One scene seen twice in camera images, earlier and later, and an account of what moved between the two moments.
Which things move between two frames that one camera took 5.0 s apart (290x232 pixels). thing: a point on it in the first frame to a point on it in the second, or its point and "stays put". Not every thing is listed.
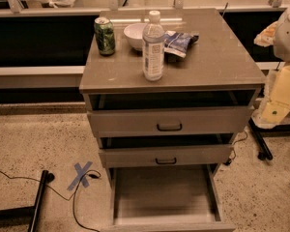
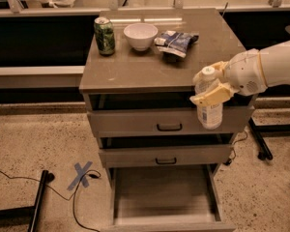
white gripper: x=288 y=38 to x=245 y=72
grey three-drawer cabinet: x=163 y=140 stays put
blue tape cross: x=80 y=177 stays put
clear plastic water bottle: x=153 y=46 to x=212 y=115
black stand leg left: x=23 y=216 stays put
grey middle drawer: x=114 y=157 stays put
